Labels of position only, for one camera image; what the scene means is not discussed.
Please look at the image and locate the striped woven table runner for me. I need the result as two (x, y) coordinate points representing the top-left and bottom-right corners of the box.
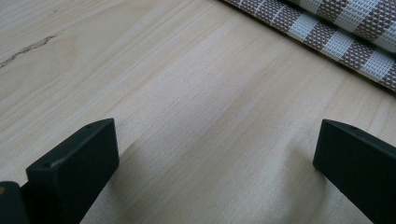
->
(221, 0), (396, 93)

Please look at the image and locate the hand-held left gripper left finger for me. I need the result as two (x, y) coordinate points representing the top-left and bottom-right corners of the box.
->
(20, 118), (120, 224)

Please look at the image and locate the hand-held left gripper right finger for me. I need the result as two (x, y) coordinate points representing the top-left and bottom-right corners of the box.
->
(312, 119), (396, 224)

